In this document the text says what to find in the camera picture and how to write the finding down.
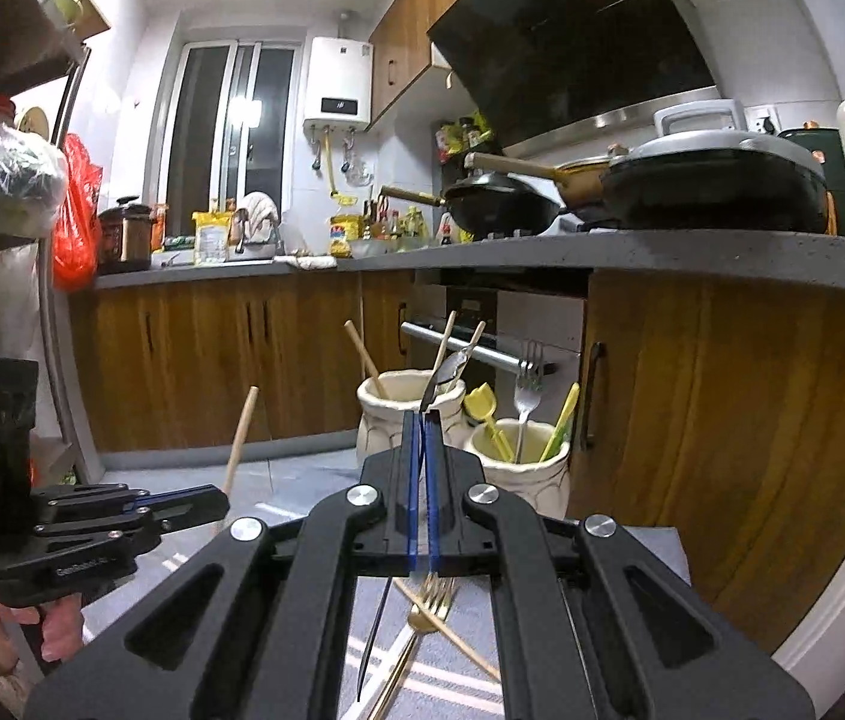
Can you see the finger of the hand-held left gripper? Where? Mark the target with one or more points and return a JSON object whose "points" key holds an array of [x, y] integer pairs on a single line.
{"points": [[92, 532], [167, 496]]}

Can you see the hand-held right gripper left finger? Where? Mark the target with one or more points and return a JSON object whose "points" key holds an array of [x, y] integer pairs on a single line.
{"points": [[413, 480]]}

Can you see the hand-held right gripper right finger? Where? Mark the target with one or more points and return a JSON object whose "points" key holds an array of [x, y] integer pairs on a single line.
{"points": [[433, 480]]}

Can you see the yellow plastic spoon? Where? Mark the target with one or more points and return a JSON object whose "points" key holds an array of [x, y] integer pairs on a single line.
{"points": [[481, 401]]}

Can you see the floral ceramic utensil holder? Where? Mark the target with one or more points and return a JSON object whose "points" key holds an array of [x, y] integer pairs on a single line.
{"points": [[535, 480]]}

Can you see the silver scalloped spoon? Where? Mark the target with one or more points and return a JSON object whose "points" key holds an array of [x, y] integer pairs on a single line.
{"points": [[446, 375]]}

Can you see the silver fork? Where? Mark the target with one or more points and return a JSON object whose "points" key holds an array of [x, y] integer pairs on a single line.
{"points": [[527, 397]]}

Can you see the person's left hand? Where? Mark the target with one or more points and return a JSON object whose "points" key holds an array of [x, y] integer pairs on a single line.
{"points": [[62, 634]]}

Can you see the gold fork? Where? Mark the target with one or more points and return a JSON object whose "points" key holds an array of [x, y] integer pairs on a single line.
{"points": [[421, 619]]}

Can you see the wooden base cabinet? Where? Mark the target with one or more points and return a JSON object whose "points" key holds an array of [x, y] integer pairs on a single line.
{"points": [[205, 360], [729, 427]]}

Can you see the built-in oven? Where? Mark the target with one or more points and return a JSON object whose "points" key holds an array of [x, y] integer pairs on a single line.
{"points": [[527, 315]]}

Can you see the grey striped tablecloth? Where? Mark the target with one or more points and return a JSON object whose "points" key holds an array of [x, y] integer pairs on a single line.
{"points": [[452, 682]]}

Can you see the red plastic bag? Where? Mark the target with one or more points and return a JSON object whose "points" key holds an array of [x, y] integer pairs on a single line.
{"points": [[77, 225]]}

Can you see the dish towel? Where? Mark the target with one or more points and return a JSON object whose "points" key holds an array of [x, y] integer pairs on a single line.
{"points": [[306, 262]]}

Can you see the row of condiment bottles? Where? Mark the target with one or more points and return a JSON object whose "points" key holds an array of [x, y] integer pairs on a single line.
{"points": [[407, 229]]}

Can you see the yellow oil bottle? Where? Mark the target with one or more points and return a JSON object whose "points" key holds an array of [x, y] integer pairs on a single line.
{"points": [[345, 234]]}

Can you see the yellow food packet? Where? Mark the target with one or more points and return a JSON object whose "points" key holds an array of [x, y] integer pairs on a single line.
{"points": [[212, 236]]}

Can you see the black wok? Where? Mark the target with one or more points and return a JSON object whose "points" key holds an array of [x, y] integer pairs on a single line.
{"points": [[501, 206]]}

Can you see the clear plastic bag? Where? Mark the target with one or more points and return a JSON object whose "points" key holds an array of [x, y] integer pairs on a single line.
{"points": [[14, 161]]}

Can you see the grey stone countertop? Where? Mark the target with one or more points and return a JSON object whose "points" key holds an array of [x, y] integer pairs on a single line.
{"points": [[617, 255]]}

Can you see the white cloth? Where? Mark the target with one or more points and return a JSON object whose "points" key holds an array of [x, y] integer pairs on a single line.
{"points": [[261, 214]]}

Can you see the golden pan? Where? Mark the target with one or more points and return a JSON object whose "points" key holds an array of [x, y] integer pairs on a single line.
{"points": [[520, 167]]}

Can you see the seasoning packets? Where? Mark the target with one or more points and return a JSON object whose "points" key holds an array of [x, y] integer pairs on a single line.
{"points": [[463, 139]]}

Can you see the sliding window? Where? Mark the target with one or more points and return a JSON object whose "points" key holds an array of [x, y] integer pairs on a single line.
{"points": [[205, 135]]}

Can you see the large black pan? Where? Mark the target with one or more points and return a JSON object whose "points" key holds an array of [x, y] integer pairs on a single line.
{"points": [[714, 195]]}

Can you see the white water heater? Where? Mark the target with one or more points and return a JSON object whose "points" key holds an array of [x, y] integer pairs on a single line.
{"points": [[340, 82]]}

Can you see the grey pan lid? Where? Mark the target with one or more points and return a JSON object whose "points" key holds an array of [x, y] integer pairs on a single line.
{"points": [[722, 139]]}

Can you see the black range hood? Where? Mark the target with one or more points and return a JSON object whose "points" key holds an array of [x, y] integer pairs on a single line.
{"points": [[579, 37]]}

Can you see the dark green kettle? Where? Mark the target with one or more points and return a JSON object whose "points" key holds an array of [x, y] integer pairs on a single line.
{"points": [[823, 157]]}

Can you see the wooden wall cabinet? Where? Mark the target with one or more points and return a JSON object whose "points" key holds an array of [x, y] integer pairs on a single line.
{"points": [[415, 30]]}

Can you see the wall socket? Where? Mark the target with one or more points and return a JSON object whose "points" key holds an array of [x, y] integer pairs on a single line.
{"points": [[761, 120]]}

